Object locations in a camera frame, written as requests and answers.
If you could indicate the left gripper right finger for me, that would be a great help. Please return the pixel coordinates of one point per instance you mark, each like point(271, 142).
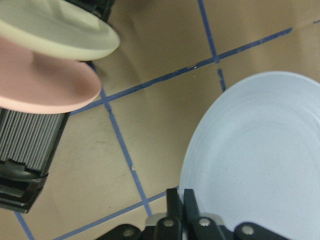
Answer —
point(202, 226)

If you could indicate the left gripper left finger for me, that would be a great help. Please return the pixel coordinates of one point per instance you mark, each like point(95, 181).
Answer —
point(170, 227)

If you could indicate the blue plate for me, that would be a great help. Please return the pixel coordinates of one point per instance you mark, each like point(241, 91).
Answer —
point(255, 155)

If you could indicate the pink plate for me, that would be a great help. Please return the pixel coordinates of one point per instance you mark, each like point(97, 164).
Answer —
point(34, 83)

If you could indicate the cream plate in rack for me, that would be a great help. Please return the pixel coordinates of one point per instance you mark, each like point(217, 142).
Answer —
point(57, 28)

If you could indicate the black dish rack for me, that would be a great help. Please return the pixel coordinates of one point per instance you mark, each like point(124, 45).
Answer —
point(28, 141)

